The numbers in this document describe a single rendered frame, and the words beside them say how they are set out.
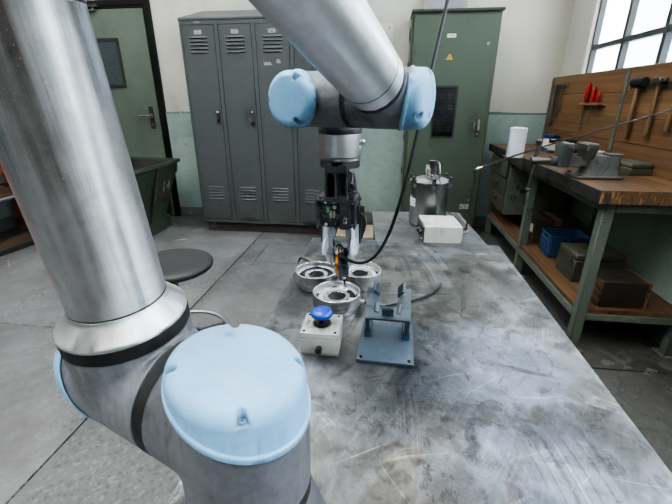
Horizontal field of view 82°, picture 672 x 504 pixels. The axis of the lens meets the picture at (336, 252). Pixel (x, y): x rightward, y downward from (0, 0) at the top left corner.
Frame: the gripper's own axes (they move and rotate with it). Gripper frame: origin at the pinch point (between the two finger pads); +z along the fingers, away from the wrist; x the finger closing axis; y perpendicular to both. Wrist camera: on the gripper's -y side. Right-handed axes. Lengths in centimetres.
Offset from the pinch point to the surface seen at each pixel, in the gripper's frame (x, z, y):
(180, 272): -70, 31, -51
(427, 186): 22, 5, -102
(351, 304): 2.2, 10.2, 0.0
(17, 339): -193, 93, -77
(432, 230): 24, 18, -80
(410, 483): 14.3, 13.4, 36.6
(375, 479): 10.1, 13.4, 36.8
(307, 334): -3.8, 9.1, 14.1
